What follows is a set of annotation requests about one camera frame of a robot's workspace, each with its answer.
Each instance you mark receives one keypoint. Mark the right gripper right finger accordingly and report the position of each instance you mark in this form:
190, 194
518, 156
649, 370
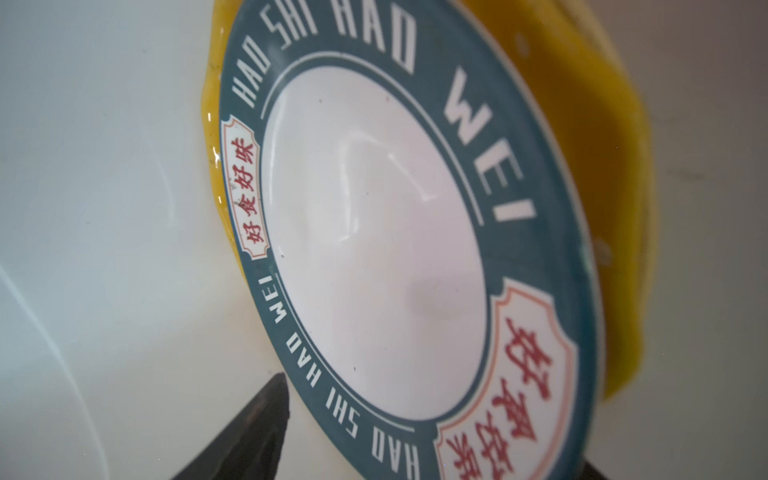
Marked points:
590, 472

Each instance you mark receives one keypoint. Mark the yellow polka dot plate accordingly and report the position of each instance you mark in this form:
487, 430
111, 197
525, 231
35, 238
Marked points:
575, 75

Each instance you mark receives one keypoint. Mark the white plate green lettered rim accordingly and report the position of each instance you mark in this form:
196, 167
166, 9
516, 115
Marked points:
411, 238

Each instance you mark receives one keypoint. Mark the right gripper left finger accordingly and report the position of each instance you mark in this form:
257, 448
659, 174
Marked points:
250, 446

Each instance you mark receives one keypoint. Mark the white plastic bin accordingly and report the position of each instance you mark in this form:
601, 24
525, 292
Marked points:
128, 337

